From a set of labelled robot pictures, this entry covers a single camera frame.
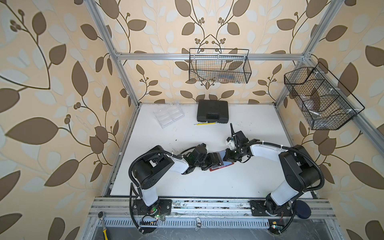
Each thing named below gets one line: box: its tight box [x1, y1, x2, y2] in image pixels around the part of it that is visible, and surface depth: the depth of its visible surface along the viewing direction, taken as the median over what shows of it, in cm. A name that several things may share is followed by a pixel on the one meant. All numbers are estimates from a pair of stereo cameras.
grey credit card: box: [211, 152, 224, 169], surface depth 90 cm
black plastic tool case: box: [197, 99, 229, 124], surface depth 111 cm
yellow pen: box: [193, 122, 217, 126], surface depth 110 cm
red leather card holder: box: [209, 161, 235, 172], surface depth 90 cm
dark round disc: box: [295, 200, 312, 220], surface depth 74 cm
